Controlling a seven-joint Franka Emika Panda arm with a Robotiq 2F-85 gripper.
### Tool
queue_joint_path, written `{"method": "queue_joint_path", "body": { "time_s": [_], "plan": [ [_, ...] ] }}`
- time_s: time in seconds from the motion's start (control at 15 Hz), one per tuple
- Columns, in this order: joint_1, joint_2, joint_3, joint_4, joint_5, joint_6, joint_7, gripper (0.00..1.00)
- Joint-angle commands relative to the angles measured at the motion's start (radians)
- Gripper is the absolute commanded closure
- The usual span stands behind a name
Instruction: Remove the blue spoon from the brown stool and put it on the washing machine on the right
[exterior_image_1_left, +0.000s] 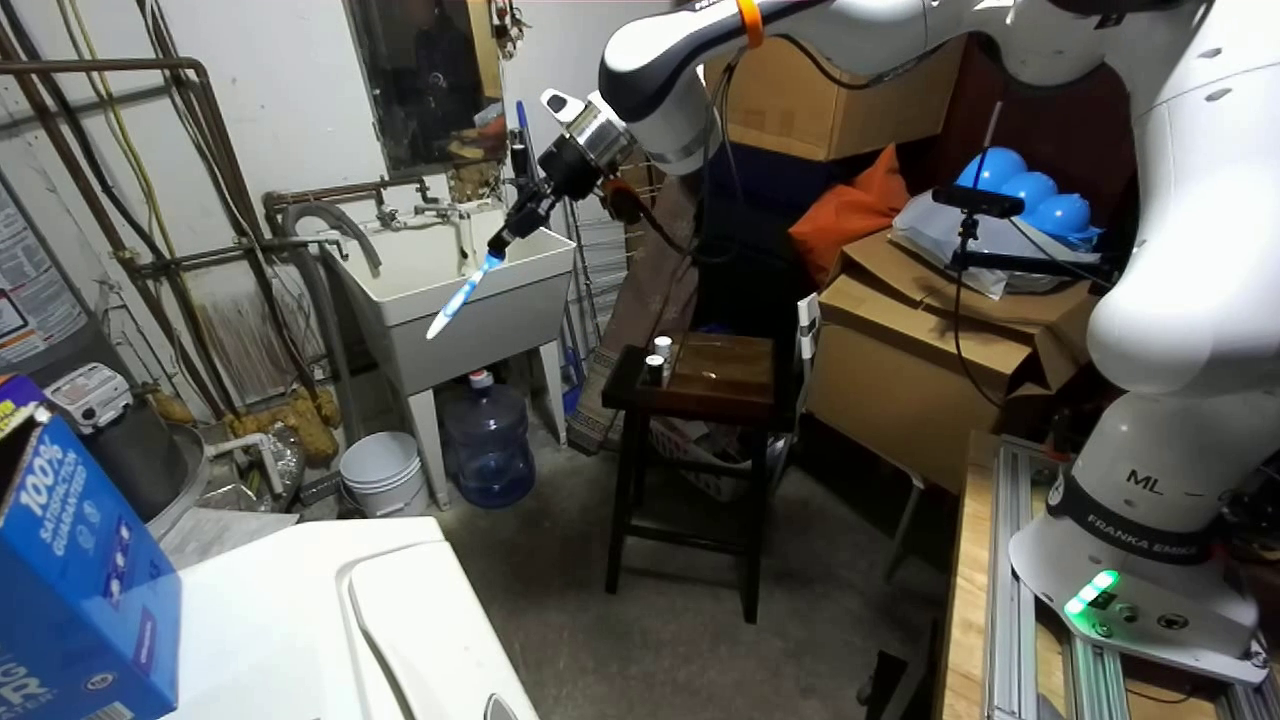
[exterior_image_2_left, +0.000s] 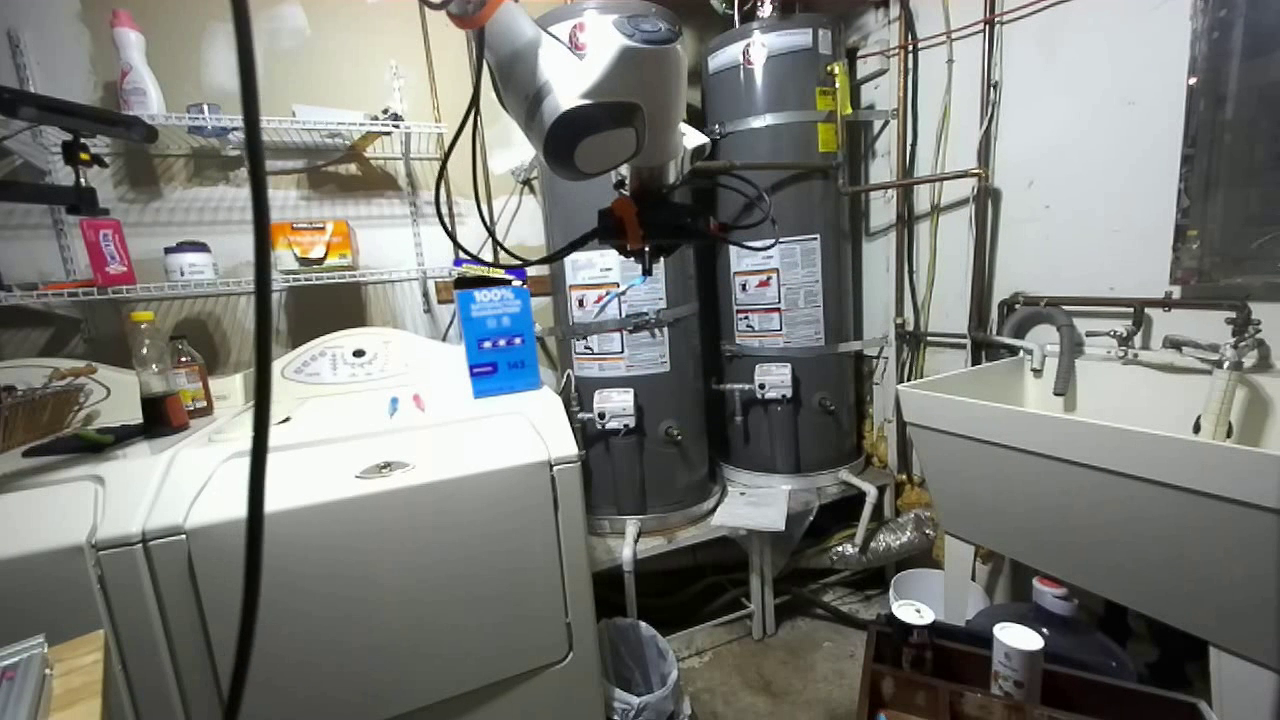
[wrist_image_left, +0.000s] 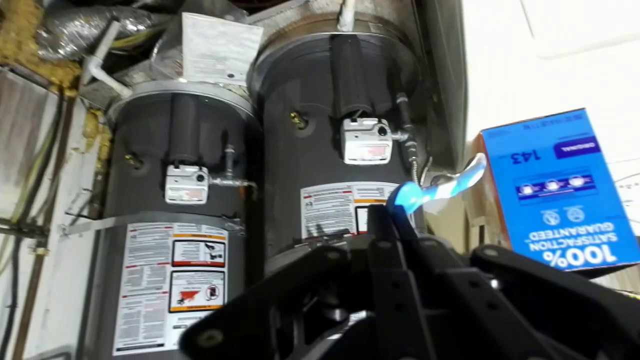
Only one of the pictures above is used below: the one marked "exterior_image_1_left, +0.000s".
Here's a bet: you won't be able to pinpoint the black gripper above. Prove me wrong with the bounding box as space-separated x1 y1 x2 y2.
485 128 612 264

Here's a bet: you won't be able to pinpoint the brown wooden stool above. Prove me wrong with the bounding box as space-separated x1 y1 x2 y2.
597 326 804 626

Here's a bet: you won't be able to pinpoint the white utility sink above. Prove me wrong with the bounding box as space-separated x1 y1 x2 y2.
334 197 579 513

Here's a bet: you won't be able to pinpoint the metal sink faucet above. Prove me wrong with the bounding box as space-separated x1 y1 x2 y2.
261 173 476 276

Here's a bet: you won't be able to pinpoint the blue water jug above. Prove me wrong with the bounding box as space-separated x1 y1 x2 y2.
439 373 540 513

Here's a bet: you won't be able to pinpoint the white plastic bucket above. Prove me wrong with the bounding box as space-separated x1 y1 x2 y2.
334 429 431 518

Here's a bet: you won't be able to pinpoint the closed cardboard box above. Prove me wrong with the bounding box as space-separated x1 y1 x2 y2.
703 33 972 164

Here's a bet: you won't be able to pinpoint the orange pillow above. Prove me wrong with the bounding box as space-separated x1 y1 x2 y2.
785 141 913 293

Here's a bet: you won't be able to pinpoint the open cardboard box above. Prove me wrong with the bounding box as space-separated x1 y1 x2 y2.
804 230 1097 494

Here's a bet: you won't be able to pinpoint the white appliance top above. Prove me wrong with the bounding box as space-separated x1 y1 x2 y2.
157 515 545 720

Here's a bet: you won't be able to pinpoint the short gray water heater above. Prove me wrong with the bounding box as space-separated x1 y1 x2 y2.
0 173 95 393

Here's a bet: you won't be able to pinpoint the blue hard hats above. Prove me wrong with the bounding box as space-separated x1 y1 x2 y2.
951 144 1107 254

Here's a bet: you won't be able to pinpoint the dark brown cabinet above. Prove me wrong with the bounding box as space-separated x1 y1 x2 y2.
933 33 1137 254

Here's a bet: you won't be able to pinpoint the blue detergent box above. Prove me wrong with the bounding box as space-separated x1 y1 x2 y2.
0 373 185 720

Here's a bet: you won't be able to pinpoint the silver wrist camera block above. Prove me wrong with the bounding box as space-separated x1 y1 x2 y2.
537 82 632 173

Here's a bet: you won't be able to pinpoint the gray wall pipes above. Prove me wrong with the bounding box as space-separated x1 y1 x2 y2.
0 0 351 419

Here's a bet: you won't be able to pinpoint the black camera tripod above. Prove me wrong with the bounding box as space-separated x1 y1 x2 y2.
930 96 1112 417

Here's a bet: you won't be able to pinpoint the aluminium rail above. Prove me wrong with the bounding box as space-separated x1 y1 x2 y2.
983 434 1074 720

